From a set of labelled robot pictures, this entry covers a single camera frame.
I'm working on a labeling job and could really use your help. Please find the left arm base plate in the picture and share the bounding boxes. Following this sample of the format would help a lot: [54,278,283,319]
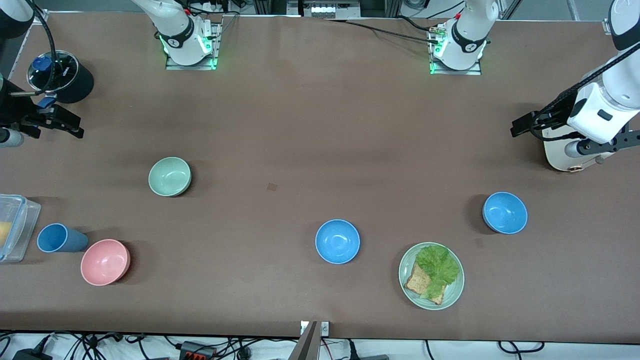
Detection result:
[429,27,483,76]

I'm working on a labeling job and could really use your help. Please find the green plate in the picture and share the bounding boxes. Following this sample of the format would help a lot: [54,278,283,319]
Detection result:
[398,242,465,311]

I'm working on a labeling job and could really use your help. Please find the blue bowl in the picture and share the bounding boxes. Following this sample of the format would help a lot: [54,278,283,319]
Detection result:
[482,191,528,235]
[315,219,361,265]

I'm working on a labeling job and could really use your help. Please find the long black table cable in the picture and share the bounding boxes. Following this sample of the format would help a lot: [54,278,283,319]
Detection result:
[324,18,443,46]

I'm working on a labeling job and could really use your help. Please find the black power adapter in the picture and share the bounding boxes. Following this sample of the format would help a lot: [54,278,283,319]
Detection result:
[12,347,51,360]

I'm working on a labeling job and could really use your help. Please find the clear plastic container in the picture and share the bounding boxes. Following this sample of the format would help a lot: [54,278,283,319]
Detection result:
[0,194,42,264]

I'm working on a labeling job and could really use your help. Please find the pink bowl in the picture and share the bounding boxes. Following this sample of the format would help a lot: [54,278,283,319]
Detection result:
[80,239,131,287]

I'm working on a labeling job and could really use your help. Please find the black looped floor cable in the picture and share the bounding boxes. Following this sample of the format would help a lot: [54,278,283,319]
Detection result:
[497,341,545,354]

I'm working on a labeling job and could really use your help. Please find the white toaster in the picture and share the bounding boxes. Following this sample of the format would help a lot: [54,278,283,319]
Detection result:
[542,125,608,173]

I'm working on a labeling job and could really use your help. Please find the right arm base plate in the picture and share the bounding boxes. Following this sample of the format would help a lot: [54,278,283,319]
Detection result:
[165,22,222,71]

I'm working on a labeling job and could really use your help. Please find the green lettuce leaf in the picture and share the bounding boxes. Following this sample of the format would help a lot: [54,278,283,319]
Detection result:
[416,244,461,300]

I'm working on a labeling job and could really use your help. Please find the brown bread slice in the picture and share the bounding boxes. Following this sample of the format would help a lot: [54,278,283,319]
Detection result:
[404,262,446,306]

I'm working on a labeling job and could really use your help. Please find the blue cup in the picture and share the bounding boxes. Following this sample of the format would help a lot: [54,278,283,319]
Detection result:
[36,223,89,254]

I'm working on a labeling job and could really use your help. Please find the aluminium profile post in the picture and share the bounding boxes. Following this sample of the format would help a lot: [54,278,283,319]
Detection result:
[289,321,330,360]

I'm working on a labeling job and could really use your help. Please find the black power strip red switches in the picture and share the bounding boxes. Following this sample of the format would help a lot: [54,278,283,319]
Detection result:
[180,341,217,360]

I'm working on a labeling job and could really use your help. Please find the grey control box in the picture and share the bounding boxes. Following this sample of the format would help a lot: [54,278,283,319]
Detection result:
[286,0,362,20]

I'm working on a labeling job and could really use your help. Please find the black saucepan blue handle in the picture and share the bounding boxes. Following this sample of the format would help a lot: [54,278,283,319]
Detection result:
[26,50,95,109]

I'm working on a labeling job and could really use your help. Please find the green bowl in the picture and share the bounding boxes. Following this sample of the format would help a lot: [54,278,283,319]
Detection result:
[148,156,192,197]

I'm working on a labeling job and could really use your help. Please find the aluminium table edge rail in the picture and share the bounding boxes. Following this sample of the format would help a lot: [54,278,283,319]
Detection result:
[20,9,49,53]

